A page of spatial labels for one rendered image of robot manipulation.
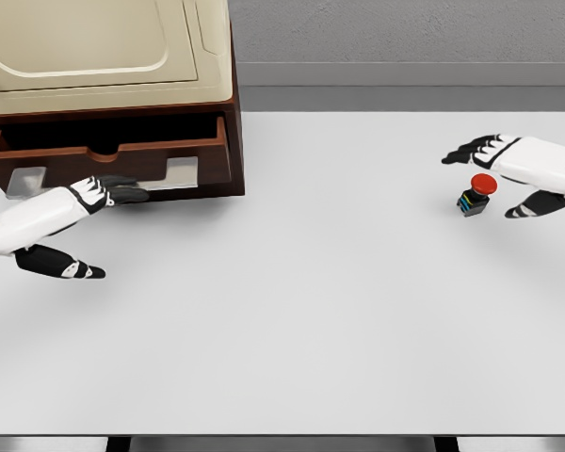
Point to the red push-button switch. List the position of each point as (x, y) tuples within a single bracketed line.
[(483, 183)]

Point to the brown cabinet with cream top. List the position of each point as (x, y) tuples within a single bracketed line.
[(99, 42)]

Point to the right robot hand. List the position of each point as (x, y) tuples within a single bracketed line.
[(537, 162)]

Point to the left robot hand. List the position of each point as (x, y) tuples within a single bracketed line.
[(37, 212)]

